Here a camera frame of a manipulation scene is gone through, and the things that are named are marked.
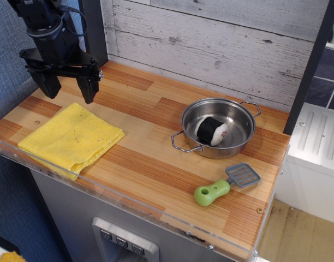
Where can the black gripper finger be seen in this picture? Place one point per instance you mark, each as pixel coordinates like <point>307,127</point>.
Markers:
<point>47,81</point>
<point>88,87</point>

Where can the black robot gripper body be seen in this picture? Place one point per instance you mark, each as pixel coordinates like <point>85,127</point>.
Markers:
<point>58,52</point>

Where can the yellow table cloth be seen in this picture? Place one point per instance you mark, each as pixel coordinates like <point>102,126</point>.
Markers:
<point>72,140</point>

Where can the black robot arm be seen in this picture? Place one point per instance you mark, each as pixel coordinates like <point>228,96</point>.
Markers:
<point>45,14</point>

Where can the clear acrylic table edge guard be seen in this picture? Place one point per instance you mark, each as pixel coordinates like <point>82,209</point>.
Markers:
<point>145,187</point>

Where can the plush sushi roll toy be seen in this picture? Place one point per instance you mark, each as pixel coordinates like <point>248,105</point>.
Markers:
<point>211,131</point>

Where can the stainless steel pot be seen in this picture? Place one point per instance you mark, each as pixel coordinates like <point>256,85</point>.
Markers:
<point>241,127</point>

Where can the silver dispenser button panel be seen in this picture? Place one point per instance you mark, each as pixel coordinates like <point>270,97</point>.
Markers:
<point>118,244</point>

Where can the green grey toy spatula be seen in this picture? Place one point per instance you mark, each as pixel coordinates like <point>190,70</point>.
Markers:
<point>242,175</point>

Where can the yellow object bottom left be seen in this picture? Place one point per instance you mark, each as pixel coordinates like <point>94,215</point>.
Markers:
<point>11,257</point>

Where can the white grooved side counter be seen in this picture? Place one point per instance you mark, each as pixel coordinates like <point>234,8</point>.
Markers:
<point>306,181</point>

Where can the dark grey left post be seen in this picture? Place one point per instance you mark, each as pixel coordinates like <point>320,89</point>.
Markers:
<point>95,42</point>

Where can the dark grey post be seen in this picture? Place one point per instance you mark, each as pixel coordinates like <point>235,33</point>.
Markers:
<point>316,54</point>
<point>95,42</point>

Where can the dark grey right post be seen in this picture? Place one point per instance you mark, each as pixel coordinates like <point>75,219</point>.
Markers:
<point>316,54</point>

